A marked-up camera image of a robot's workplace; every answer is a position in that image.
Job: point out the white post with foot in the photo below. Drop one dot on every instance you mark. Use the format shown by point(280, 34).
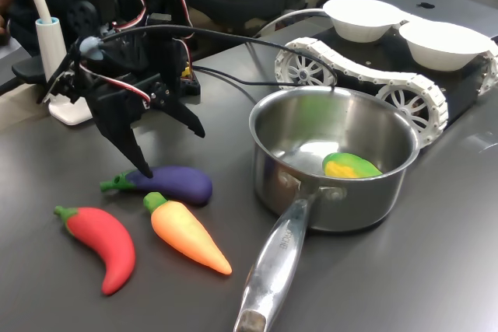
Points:
point(50, 48)

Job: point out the yellow green toy corn cob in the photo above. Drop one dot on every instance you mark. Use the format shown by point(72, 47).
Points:
point(350, 166)

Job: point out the person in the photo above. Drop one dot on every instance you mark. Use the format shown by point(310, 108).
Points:
point(23, 25)

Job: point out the tracked vehicle with white tracks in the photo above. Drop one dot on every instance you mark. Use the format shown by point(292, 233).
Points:
point(408, 79)

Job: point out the pale grey putty lump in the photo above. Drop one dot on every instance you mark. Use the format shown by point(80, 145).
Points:
point(91, 47)

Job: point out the purple toy aubergine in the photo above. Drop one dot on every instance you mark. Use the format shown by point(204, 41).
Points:
point(183, 186)

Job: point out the orange toy carrot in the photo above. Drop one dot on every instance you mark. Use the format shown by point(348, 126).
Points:
point(183, 231)

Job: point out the white bowl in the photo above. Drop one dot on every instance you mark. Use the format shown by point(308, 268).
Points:
point(443, 46)
point(362, 21)

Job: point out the closed grey laptop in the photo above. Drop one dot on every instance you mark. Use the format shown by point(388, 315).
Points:
point(447, 1)

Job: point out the red toy chilli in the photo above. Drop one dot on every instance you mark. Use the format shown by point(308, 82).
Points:
point(105, 238)

